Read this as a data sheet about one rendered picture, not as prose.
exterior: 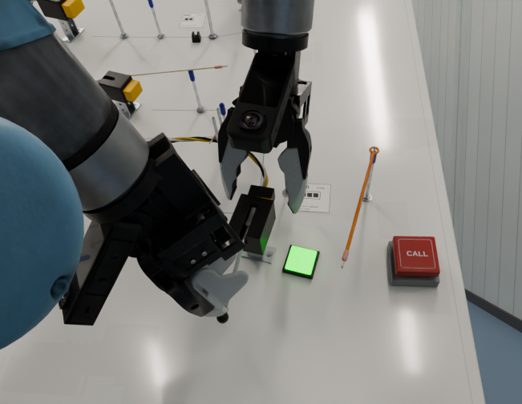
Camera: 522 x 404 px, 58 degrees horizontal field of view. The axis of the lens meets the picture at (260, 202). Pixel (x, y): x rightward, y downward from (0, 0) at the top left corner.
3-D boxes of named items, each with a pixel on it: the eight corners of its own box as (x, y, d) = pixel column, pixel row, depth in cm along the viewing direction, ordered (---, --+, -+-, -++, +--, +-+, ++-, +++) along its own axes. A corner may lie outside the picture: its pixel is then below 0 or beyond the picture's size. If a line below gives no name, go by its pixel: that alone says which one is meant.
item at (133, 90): (135, 88, 77) (131, 78, 75) (143, 90, 76) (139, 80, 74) (126, 100, 75) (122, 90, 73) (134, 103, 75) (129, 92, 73)
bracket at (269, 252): (238, 256, 62) (232, 236, 58) (244, 240, 64) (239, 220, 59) (271, 264, 61) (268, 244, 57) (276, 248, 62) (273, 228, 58)
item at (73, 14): (78, 6, 90) (72, -7, 88) (85, 8, 89) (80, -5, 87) (66, 17, 88) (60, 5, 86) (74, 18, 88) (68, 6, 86)
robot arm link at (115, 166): (33, 196, 31) (28, 139, 36) (80, 236, 34) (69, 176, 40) (127, 131, 31) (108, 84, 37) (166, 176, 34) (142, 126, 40)
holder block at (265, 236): (230, 248, 57) (225, 231, 54) (244, 211, 60) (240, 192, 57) (262, 256, 56) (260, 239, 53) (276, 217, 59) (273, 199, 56)
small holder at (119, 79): (103, 94, 83) (87, 62, 77) (146, 106, 81) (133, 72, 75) (88, 112, 81) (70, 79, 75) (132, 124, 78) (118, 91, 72)
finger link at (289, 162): (325, 192, 61) (308, 127, 57) (315, 216, 56) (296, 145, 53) (302, 195, 62) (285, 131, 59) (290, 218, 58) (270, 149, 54)
